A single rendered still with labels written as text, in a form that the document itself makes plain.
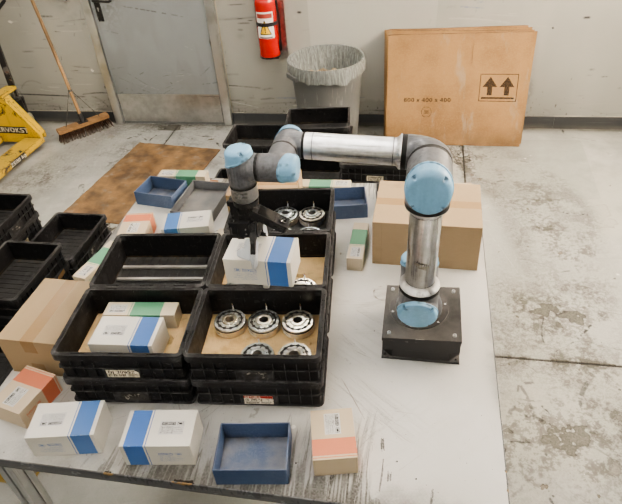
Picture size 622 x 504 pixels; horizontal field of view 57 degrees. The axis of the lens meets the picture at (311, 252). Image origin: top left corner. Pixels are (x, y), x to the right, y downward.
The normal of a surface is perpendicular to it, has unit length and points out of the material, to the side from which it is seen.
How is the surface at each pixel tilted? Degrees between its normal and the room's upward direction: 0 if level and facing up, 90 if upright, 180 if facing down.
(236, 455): 0
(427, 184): 85
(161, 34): 90
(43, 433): 0
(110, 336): 0
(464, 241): 90
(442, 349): 90
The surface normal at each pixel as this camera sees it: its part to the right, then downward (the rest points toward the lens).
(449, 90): -0.17, 0.43
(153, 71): -0.17, 0.61
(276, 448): -0.07, -0.79
